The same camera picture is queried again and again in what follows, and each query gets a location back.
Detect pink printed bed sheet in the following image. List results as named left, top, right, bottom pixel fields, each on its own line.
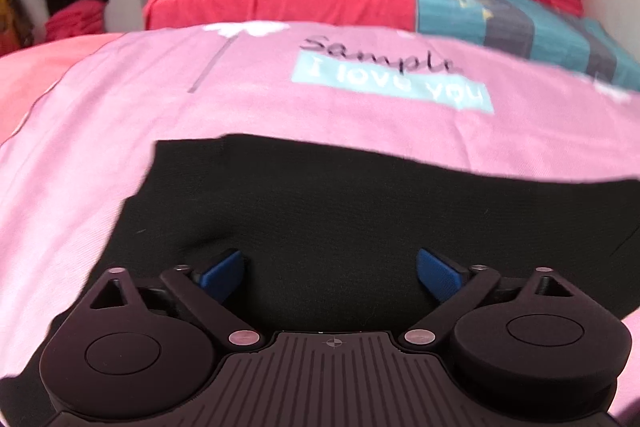
left=0, top=21, right=640, bottom=427

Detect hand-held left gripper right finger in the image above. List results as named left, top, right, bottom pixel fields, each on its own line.
left=401, top=249, right=577, bottom=349

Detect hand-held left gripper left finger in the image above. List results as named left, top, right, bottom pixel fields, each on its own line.
left=89, top=249, right=264, bottom=349

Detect coral bed sheet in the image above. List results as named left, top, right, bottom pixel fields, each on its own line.
left=0, top=32, right=126, bottom=144

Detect black pants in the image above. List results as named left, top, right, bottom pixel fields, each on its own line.
left=92, top=133, right=640, bottom=339

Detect teal grey striped blanket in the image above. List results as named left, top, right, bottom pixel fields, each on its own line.
left=397, top=0, right=640, bottom=94

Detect pile of red cloth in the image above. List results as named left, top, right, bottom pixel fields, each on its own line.
left=44, top=0, right=109, bottom=42

